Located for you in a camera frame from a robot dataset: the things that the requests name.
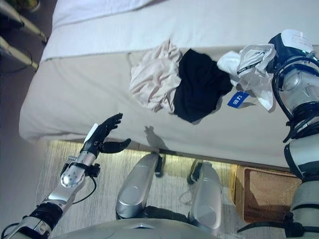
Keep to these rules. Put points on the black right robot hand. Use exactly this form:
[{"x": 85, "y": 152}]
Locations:
[{"x": 286, "y": 52}]

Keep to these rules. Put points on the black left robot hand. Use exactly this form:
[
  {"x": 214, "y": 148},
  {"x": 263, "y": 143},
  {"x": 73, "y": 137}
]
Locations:
[{"x": 99, "y": 134}]

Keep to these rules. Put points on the white garment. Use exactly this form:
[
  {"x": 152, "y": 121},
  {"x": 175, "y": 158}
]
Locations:
[{"x": 234, "y": 64}]

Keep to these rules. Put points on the blue hang tag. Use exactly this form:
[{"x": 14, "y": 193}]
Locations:
[{"x": 238, "y": 100}]

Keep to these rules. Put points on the cream beige garment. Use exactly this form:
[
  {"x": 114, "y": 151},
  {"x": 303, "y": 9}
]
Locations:
[{"x": 154, "y": 74}]

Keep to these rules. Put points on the black garment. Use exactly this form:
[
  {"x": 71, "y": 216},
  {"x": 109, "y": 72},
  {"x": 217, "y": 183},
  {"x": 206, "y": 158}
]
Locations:
[{"x": 199, "y": 87}]

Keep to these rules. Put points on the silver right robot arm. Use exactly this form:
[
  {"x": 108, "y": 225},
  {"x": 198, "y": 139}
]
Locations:
[{"x": 296, "y": 82}]

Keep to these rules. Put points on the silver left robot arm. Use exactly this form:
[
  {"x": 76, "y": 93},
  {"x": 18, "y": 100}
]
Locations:
[{"x": 72, "y": 176}]

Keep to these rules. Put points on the large bed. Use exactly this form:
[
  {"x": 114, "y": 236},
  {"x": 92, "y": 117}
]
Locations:
[{"x": 87, "y": 99}]

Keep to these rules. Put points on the beige bed runner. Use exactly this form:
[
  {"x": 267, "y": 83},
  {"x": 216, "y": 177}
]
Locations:
[{"x": 74, "y": 99}]

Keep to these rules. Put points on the brown wicker basket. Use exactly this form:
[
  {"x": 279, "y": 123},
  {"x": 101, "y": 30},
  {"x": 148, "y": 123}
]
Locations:
[{"x": 269, "y": 194}]

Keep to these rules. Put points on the grey striped rug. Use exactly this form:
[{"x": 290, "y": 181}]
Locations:
[{"x": 104, "y": 174}]

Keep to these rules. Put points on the silver left robot leg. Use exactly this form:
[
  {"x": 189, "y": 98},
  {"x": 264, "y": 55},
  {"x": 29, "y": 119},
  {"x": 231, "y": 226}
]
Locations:
[{"x": 134, "y": 189}]

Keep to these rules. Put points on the grey robot torso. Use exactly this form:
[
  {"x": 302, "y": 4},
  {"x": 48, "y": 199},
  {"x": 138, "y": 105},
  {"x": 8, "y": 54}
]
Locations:
[{"x": 139, "y": 231}]

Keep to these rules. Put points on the pale metal stand leg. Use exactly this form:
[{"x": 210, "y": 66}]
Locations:
[
  {"x": 32, "y": 28},
  {"x": 17, "y": 53}
]

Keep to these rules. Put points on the white duvet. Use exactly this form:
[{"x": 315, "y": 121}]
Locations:
[{"x": 99, "y": 10}]

